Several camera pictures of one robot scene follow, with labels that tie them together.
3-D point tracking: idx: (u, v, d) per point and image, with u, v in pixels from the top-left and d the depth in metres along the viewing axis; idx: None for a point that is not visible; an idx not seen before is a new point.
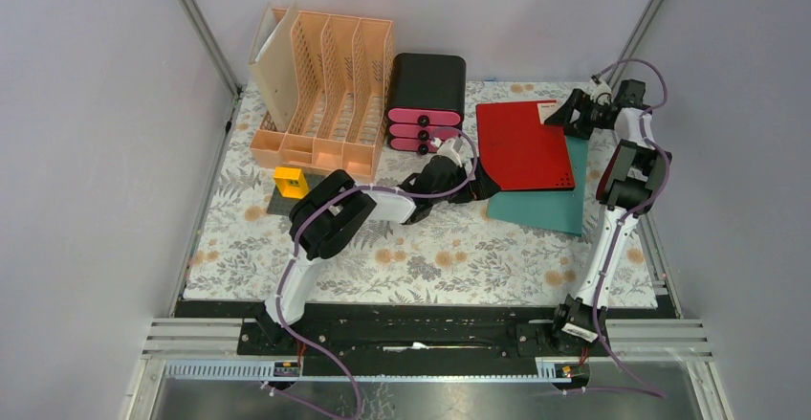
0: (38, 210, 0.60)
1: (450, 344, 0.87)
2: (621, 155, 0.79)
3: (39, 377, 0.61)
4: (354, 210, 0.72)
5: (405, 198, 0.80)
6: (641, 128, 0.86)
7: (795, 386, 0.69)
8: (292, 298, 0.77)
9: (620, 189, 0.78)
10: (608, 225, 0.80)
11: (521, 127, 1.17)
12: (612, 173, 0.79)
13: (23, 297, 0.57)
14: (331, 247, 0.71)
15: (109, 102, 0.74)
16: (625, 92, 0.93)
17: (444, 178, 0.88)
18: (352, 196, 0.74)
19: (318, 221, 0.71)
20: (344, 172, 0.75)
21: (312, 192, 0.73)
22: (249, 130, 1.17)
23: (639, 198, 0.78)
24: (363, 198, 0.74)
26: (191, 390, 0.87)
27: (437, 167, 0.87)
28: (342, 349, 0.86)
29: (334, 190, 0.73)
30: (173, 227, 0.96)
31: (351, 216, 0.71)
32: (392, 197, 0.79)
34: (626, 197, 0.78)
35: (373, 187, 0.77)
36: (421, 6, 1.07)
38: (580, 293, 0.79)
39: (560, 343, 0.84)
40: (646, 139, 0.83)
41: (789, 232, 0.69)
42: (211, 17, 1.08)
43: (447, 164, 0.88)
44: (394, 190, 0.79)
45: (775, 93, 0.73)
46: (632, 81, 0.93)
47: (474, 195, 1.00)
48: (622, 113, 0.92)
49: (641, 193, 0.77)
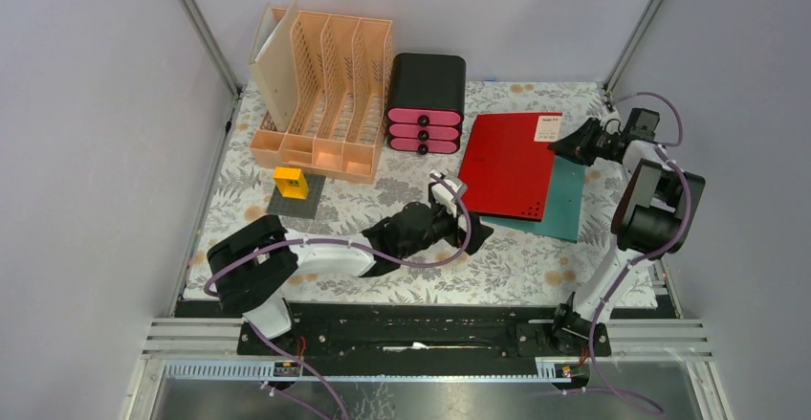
0: (40, 209, 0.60)
1: (450, 344, 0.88)
2: (643, 175, 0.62)
3: (39, 377, 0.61)
4: (270, 268, 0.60)
5: (362, 251, 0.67)
6: (659, 155, 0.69)
7: (795, 386, 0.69)
8: (259, 320, 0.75)
9: (640, 220, 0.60)
10: (617, 260, 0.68)
11: (514, 137, 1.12)
12: (632, 200, 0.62)
13: (23, 296, 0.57)
14: (239, 306, 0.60)
15: (109, 103, 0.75)
16: (636, 125, 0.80)
17: (414, 233, 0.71)
18: (277, 250, 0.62)
19: (235, 271, 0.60)
20: (274, 219, 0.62)
21: (231, 237, 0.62)
22: (249, 130, 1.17)
23: (668, 234, 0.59)
24: (288, 254, 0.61)
26: (191, 390, 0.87)
27: (408, 220, 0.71)
28: (342, 349, 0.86)
29: (257, 239, 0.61)
30: (173, 228, 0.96)
31: (265, 278, 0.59)
32: (339, 248, 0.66)
34: (647, 232, 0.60)
35: (307, 240, 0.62)
36: (420, 6, 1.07)
38: (580, 308, 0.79)
39: (560, 342, 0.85)
40: (669, 163, 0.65)
41: (789, 232, 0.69)
42: (211, 17, 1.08)
43: (420, 220, 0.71)
44: (346, 241, 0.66)
45: (776, 93, 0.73)
46: (643, 112, 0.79)
47: (461, 241, 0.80)
48: (632, 144, 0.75)
49: (669, 228, 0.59)
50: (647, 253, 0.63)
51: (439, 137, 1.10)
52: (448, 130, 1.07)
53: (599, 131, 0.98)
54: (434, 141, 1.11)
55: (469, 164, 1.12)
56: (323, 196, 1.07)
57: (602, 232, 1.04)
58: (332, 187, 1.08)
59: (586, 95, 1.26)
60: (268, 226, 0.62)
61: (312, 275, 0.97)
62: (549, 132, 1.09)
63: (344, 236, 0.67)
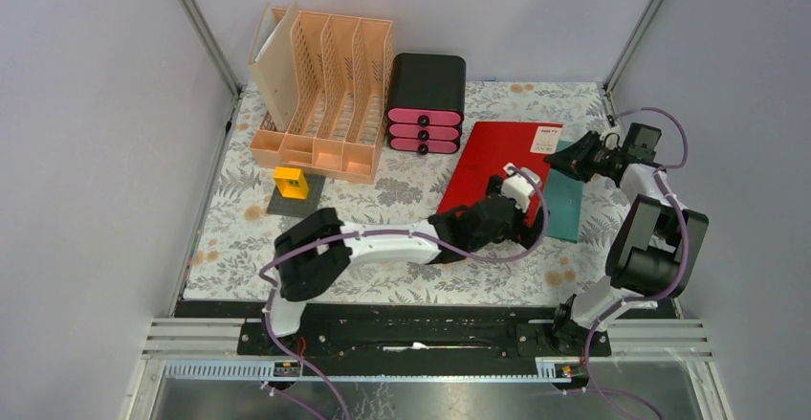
0: (40, 209, 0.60)
1: (449, 344, 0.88)
2: (639, 213, 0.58)
3: (39, 377, 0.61)
4: (325, 260, 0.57)
5: (425, 240, 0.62)
6: (659, 185, 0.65)
7: (795, 386, 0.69)
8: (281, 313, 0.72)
9: (638, 263, 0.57)
10: (615, 295, 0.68)
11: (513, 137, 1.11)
12: (629, 242, 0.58)
13: (23, 296, 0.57)
14: (299, 295, 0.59)
15: (109, 103, 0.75)
16: (635, 143, 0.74)
17: (493, 224, 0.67)
18: (334, 243, 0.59)
19: (296, 261, 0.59)
20: (330, 213, 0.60)
21: (291, 229, 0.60)
22: (249, 130, 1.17)
23: (668, 276, 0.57)
24: (341, 250, 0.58)
26: (191, 390, 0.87)
27: (489, 210, 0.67)
28: (342, 349, 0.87)
29: (316, 232, 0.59)
30: (173, 228, 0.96)
31: (322, 270, 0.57)
32: (402, 240, 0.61)
34: (646, 276, 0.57)
35: (362, 232, 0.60)
36: (420, 7, 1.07)
38: (579, 320, 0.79)
39: (561, 343, 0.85)
40: (668, 196, 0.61)
41: (789, 232, 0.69)
42: (211, 16, 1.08)
43: (500, 211, 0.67)
44: (407, 232, 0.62)
45: (775, 93, 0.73)
46: (644, 128, 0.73)
47: (519, 238, 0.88)
48: (629, 168, 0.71)
49: (668, 271, 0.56)
50: (646, 294, 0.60)
51: (439, 137, 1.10)
52: (448, 130, 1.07)
53: (599, 146, 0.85)
54: (434, 141, 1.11)
55: (460, 168, 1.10)
56: (323, 196, 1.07)
57: (602, 232, 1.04)
58: (332, 187, 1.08)
59: (585, 95, 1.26)
60: (324, 220, 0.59)
61: None
62: (545, 143, 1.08)
63: (405, 227, 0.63)
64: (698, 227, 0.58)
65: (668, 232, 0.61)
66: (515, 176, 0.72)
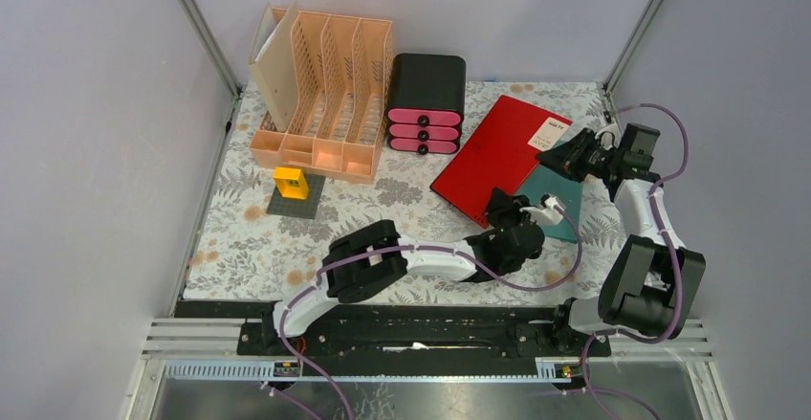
0: (39, 208, 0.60)
1: (449, 344, 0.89)
2: (630, 256, 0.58)
3: (39, 377, 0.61)
4: (381, 271, 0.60)
5: (466, 259, 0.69)
6: (655, 217, 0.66)
7: (796, 386, 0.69)
8: (299, 315, 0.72)
9: (631, 306, 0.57)
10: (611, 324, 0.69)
11: (510, 131, 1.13)
12: (623, 286, 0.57)
13: (23, 295, 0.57)
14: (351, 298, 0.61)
15: (109, 103, 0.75)
16: (632, 148, 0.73)
17: (525, 250, 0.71)
18: (390, 254, 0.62)
19: (349, 268, 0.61)
20: (390, 226, 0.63)
21: (351, 234, 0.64)
22: (249, 131, 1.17)
23: (662, 319, 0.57)
24: (398, 259, 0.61)
26: (191, 391, 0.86)
27: (521, 237, 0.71)
28: (342, 350, 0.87)
29: (374, 242, 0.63)
30: (173, 228, 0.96)
31: (377, 278, 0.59)
32: (446, 257, 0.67)
34: (641, 319, 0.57)
35: (417, 246, 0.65)
36: (420, 7, 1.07)
38: (574, 327, 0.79)
39: (560, 343, 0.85)
40: (665, 234, 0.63)
41: (791, 231, 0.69)
42: (211, 17, 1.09)
43: (533, 237, 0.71)
44: (451, 250, 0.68)
45: (776, 92, 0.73)
46: (644, 133, 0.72)
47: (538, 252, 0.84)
48: (624, 186, 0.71)
49: (663, 314, 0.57)
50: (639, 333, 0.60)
51: (439, 137, 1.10)
52: (448, 130, 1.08)
53: (594, 145, 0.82)
54: (434, 141, 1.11)
55: (464, 148, 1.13)
56: (323, 196, 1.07)
57: (602, 232, 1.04)
58: (332, 187, 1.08)
59: (585, 95, 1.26)
60: (383, 232, 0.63)
61: (295, 277, 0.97)
62: (545, 140, 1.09)
63: (449, 246, 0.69)
64: (695, 265, 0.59)
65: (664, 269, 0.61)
66: (552, 209, 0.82)
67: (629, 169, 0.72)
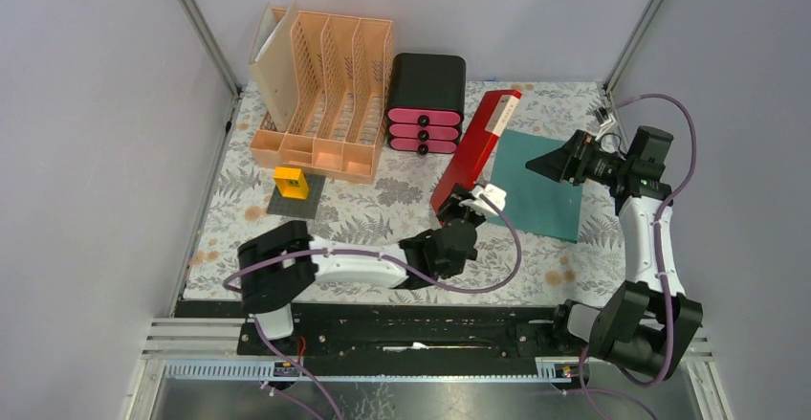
0: (40, 207, 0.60)
1: (450, 344, 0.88)
2: (627, 312, 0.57)
3: (39, 377, 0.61)
4: (285, 278, 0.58)
5: (393, 264, 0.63)
6: (656, 255, 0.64)
7: (796, 386, 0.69)
8: (266, 318, 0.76)
9: (621, 348, 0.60)
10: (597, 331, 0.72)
11: (474, 122, 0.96)
12: (615, 336, 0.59)
13: (24, 295, 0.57)
14: (257, 306, 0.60)
15: (109, 103, 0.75)
16: (642, 157, 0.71)
17: (455, 254, 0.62)
18: (300, 258, 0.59)
19: (257, 274, 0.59)
20: (301, 228, 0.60)
21: (259, 237, 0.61)
22: (249, 130, 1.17)
23: (651, 360, 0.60)
24: (307, 266, 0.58)
26: (190, 391, 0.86)
27: (449, 236, 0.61)
28: (342, 350, 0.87)
29: (281, 246, 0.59)
30: (173, 227, 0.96)
31: (282, 287, 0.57)
32: (367, 262, 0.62)
34: (629, 358, 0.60)
35: (331, 251, 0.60)
36: (420, 6, 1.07)
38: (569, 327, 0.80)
39: (560, 343, 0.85)
40: (662, 277, 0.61)
41: (791, 231, 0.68)
42: (211, 17, 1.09)
43: (463, 239, 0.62)
44: (377, 254, 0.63)
45: (776, 92, 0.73)
46: (654, 141, 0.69)
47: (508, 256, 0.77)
48: (630, 205, 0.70)
49: (651, 357, 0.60)
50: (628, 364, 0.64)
51: (439, 137, 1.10)
52: (448, 130, 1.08)
53: (599, 153, 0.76)
54: (434, 141, 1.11)
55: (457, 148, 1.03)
56: (323, 196, 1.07)
57: (602, 232, 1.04)
58: (332, 187, 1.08)
59: (585, 95, 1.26)
60: (293, 233, 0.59)
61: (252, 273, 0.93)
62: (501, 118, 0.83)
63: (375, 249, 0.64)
64: (693, 316, 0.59)
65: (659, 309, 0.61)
66: (483, 199, 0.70)
67: (637, 180, 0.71)
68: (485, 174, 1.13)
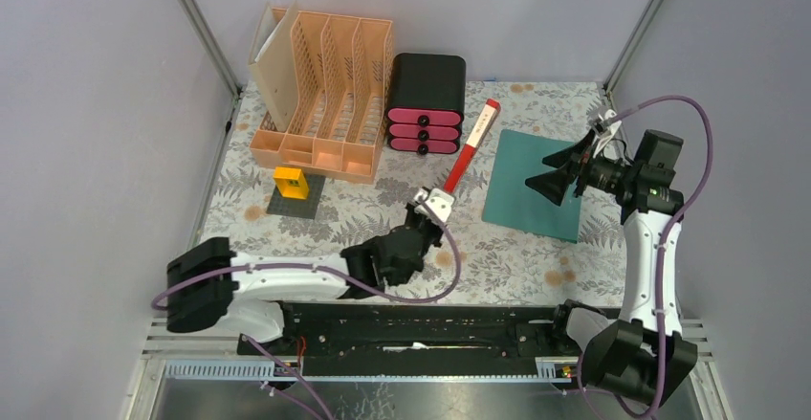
0: (41, 206, 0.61)
1: (449, 344, 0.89)
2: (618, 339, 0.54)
3: (39, 377, 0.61)
4: (205, 298, 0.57)
5: (330, 276, 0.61)
6: (655, 288, 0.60)
7: (796, 386, 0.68)
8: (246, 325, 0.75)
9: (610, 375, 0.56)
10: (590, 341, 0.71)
11: None
12: (603, 361, 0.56)
13: (25, 294, 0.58)
14: (186, 323, 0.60)
15: (109, 103, 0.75)
16: (649, 164, 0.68)
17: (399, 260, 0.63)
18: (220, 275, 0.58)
19: (184, 292, 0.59)
20: (223, 243, 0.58)
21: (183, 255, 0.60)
22: (249, 130, 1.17)
23: (642, 391, 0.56)
24: (226, 283, 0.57)
26: (190, 391, 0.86)
27: (393, 244, 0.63)
28: (342, 349, 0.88)
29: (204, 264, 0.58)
30: (172, 227, 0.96)
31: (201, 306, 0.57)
32: (297, 276, 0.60)
34: (620, 386, 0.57)
35: (254, 266, 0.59)
36: (420, 6, 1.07)
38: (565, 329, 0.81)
39: (559, 343, 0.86)
40: (660, 314, 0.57)
41: (791, 231, 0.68)
42: (211, 16, 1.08)
43: (404, 246, 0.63)
44: (311, 266, 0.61)
45: (776, 92, 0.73)
46: (661, 145, 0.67)
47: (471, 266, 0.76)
48: (634, 220, 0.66)
49: (642, 387, 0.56)
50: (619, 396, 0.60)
51: (439, 137, 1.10)
52: (448, 130, 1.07)
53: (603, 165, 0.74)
54: (435, 141, 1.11)
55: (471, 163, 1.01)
56: (323, 197, 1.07)
57: (602, 232, 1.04)
58: (332, 187, 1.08)
59: (586, 96, 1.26)
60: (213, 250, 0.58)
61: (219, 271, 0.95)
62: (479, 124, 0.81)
63: (309, 261, 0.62)
64: (689, 357, 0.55)
65: (652, 340, 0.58)
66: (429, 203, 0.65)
67: (646, 188, 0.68)
68: (485, 174, 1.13)
